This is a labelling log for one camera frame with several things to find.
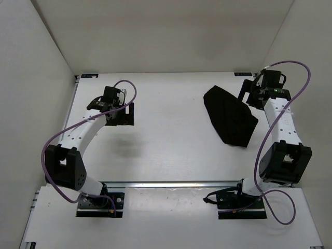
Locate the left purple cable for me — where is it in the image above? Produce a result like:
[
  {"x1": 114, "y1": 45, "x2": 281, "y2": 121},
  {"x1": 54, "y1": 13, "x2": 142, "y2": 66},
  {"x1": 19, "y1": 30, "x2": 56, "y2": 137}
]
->
[{"x1": 41, "y1": 79, "x2": 137, "y2": 217}]

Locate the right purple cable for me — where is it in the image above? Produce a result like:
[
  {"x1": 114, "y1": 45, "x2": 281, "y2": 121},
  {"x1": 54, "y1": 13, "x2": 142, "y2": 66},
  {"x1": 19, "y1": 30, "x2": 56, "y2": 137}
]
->
[{"x1": 217, "y1": 61, "x2": 312, "y2": 225}]

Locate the right blue label sticker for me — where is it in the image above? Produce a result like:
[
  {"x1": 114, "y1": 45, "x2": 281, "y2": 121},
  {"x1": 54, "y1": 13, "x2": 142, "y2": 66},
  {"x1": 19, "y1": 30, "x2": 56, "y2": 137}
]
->
[{"x1": 234, "y1": 72, "x2": 252, "y2": 77}]

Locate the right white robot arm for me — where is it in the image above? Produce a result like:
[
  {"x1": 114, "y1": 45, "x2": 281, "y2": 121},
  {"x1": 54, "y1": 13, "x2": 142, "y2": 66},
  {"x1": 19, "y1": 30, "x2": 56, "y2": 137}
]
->
[{"x1": 232, "y1": 70, "x2": 312, "y2": 208}]

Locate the aluminium rail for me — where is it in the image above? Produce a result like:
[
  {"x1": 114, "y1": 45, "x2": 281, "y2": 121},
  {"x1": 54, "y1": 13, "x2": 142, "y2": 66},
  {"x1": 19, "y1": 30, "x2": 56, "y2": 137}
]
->
[{"x1": 104, "y1": 181, "x2": 238, "y2": 188}]

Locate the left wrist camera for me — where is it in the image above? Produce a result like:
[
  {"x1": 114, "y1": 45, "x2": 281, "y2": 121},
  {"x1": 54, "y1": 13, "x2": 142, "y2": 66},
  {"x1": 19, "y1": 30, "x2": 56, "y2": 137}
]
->
[{"x1": 119, "y1": 89, "x2": 127, "y2": 102}]

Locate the left blue label sticker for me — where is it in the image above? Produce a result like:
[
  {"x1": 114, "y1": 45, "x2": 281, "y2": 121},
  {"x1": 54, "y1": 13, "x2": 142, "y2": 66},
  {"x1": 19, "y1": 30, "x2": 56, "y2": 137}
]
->
[{"x1": 80, "y1": 74, "x2": 99, "y2": 78}]

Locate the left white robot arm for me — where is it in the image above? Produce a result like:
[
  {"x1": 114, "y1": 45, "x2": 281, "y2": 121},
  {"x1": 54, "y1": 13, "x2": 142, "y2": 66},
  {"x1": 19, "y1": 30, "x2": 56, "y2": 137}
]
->
[{"x1": 44, "y1": 86, "x2": 134, "y2": 206}]

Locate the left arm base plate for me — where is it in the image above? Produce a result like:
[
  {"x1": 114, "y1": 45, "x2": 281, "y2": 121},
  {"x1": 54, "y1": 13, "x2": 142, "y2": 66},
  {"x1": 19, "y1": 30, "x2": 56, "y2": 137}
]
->
[{"x1": 76, "y1": 192, "x2": 125, "y2": 218}]

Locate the black skirt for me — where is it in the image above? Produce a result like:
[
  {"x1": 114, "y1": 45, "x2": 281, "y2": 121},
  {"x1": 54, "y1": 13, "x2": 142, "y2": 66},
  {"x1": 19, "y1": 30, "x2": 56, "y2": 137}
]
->
[{"x1": 203, "y1": 86, "x2": 258, "y2": 148}]

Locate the blue label sticker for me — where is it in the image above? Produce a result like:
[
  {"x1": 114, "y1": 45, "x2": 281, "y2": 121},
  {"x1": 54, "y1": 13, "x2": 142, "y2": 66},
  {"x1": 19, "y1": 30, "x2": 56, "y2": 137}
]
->
[
  {"x1": 80, "y1": 74, "x2": 99, "y2": 78},
  {"x1": 234, "y1": 72, "x2": 252, "y2": 77}
]

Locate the purple cable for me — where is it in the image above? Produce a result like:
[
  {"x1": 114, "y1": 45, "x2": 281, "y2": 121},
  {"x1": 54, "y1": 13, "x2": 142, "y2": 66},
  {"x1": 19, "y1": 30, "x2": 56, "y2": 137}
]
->
[
  {"x1": 217, "y1": 61, "x2": 312, "y2": 225},
  {"x1": 41, "y1": 79, "x2": 137, "y2": 217}
]

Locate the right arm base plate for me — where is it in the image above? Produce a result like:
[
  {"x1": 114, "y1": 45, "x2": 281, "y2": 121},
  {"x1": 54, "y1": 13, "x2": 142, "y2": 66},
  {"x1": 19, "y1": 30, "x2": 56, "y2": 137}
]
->
[{"x1": 203, "y1": 187, "x2": 267, "y2": 220}]

